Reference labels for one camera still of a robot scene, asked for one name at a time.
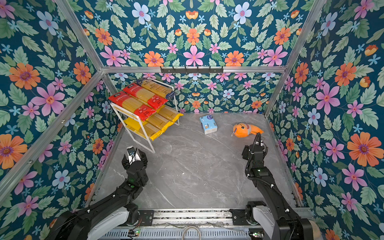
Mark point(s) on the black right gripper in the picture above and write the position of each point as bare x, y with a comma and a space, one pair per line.
246, 151

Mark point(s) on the black wall hook rail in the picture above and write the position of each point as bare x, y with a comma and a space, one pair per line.
191, 70

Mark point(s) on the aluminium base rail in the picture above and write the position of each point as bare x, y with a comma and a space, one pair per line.
192, 224

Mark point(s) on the blue gold spaghetti pack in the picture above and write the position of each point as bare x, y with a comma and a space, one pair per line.
157, 88

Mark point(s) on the orange plush fish toy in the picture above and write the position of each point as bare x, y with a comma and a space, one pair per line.
243, 130

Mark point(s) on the white frame wooden shelf rack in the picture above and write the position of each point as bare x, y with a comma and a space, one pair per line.
124, 114

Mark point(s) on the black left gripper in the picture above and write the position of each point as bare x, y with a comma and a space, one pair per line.
143, 159

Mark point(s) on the beige cushion pad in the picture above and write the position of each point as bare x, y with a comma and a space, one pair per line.
317, 235

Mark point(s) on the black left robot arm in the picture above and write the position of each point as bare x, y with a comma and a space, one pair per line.
93, 222

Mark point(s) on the yellow Pastatime spaghetti pack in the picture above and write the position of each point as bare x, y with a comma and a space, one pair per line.
144, 130

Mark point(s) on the light blue tissue pack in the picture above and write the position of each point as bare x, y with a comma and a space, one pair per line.
208, 124

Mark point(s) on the red spaghetti pack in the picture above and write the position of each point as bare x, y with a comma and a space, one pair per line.
146, 96
132, 105

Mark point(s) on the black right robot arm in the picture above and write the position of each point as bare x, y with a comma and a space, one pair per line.
275, 215

